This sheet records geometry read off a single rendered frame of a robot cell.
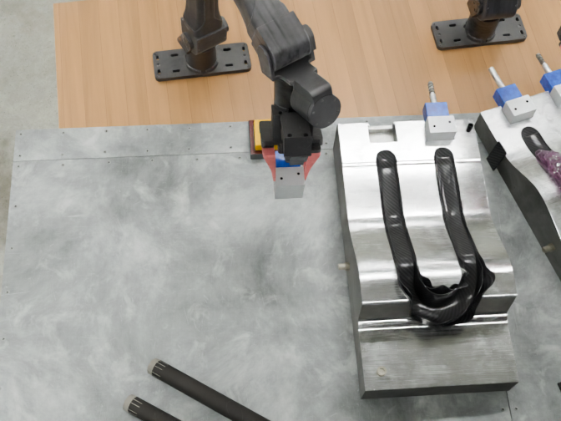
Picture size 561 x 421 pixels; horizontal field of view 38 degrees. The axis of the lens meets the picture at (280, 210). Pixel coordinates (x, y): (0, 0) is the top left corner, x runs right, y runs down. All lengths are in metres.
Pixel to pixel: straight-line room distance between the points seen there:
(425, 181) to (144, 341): 0.58
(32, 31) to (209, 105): 1.31
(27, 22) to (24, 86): 0.26
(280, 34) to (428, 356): 0.59
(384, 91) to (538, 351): 0.60
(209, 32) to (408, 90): 0.44
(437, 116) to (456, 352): 0.44
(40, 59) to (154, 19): 1.05
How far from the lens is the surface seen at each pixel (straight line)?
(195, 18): 1.53
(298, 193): 1.41
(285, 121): 1.27
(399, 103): 1.68
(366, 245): 1.40
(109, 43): 1.77
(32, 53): 2.82
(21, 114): 2.69
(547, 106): 1.69
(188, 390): 1.37
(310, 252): 1.50
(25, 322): 1.50
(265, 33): 1.24
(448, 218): 1.48
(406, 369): 1.39
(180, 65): 1.70
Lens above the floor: 2.18
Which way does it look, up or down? 64 degrees down
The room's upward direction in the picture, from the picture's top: 5 degrees clockwise
